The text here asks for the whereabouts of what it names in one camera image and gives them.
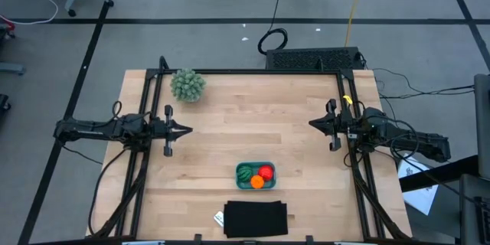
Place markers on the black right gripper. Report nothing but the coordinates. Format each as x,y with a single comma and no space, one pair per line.
344,124

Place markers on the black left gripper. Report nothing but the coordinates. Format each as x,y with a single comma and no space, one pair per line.
161,129

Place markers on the toy red pepper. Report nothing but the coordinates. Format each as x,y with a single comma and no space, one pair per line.
265,172

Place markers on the toy watermelon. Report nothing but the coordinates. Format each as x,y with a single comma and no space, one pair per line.
245,173

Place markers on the toy orange tangerine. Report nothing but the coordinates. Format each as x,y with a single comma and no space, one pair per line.
257,182

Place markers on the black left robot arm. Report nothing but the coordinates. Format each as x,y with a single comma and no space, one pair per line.
99,129

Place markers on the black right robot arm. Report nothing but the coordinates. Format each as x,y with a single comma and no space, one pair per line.
406,136

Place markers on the small yellow tag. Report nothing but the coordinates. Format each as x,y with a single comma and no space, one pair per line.
347,99

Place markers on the green spiky artificial plant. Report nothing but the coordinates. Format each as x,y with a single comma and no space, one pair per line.
187,85

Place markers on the black perforated box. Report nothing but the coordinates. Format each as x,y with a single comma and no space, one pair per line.
312,59

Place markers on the teal plastic container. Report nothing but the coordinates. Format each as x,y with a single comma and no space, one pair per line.
239,185

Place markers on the small white tag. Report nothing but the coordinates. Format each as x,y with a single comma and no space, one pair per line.
219,218

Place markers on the black folded cloth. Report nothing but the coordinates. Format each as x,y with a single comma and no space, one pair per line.
255,219

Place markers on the white paper sheet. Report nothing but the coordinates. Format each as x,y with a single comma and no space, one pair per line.
421,197

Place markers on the black bar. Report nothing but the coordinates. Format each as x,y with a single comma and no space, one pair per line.
440,174

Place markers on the grey cabinet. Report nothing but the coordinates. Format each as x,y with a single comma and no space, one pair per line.
482,122

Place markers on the black metal table frame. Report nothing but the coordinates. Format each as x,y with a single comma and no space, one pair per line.
268,72

